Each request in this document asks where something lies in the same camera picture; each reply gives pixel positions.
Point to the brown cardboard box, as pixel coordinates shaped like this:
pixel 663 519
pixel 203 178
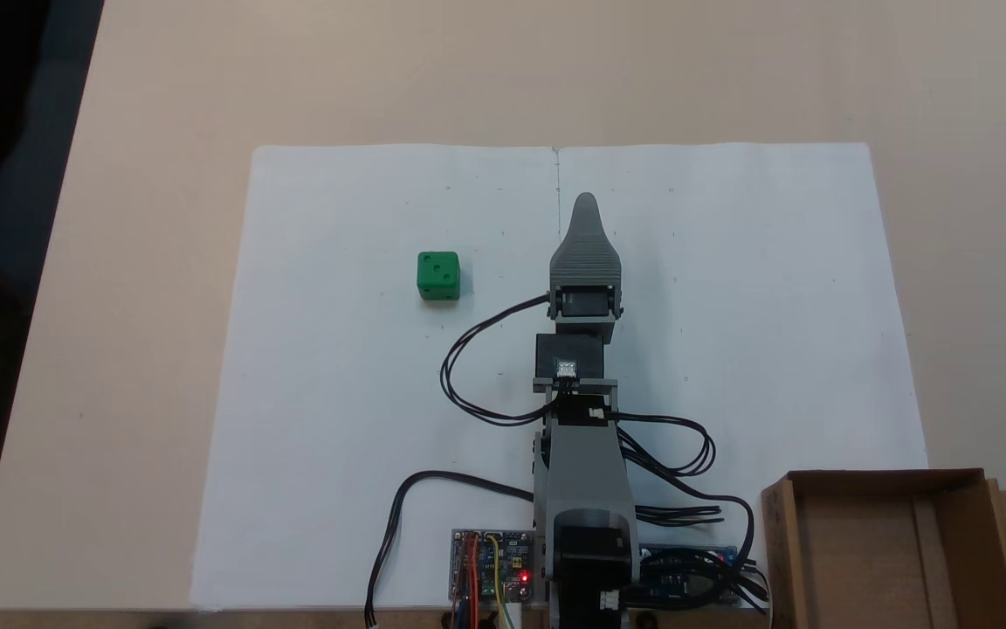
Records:
pixel 870 550

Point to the white paper sheet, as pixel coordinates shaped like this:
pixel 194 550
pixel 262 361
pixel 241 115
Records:
pixel 363 419
pixel 774 306

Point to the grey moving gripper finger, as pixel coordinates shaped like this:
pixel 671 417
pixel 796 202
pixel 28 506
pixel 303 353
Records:
pixel 586 258

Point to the green die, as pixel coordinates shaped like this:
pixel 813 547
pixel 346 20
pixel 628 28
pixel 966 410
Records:
pixel 438 275

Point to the blue circuit board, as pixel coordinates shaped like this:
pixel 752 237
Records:
pixel 673 559

